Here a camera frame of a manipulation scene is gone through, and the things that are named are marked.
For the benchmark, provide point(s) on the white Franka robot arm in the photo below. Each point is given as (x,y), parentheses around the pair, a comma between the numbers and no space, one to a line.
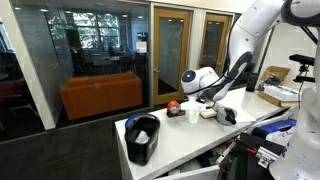
(246,30)

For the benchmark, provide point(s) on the white plastic cup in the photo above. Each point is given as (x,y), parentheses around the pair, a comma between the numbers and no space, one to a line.
(194,118)

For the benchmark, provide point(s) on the black cup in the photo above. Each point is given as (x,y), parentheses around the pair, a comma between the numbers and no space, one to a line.
(252,82)

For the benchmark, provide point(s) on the wooden glass door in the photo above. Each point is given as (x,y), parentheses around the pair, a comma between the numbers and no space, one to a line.
(156,50)
(203,43)

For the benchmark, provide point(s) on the blue plate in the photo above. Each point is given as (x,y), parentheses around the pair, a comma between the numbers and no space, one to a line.
(131,119)

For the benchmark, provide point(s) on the white crumpled paper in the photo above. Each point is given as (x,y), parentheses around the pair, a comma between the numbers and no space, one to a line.
(142,137)

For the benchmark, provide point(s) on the white mathematics book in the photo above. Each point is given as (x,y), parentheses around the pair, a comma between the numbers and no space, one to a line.
(209,114)

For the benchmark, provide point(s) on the orange sofa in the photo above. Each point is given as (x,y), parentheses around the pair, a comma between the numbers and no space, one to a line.
(100,93)

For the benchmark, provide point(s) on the black trash bin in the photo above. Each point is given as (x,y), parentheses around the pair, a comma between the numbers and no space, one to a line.
(146,150)

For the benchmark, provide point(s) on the open white cabinet drawer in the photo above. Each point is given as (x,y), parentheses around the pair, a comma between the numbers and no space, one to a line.
(193,174)

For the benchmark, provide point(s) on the shallow open cardboard box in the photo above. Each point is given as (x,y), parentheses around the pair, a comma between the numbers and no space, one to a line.
(278,71)

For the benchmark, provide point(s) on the white flat box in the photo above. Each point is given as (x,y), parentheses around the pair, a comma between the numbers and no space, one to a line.
(280,93)

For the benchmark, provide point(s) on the blue and white device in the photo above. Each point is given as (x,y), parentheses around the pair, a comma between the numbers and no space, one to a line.
(276,128)

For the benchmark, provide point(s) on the black camera on stand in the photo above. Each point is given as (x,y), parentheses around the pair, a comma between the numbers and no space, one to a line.
(301,60)

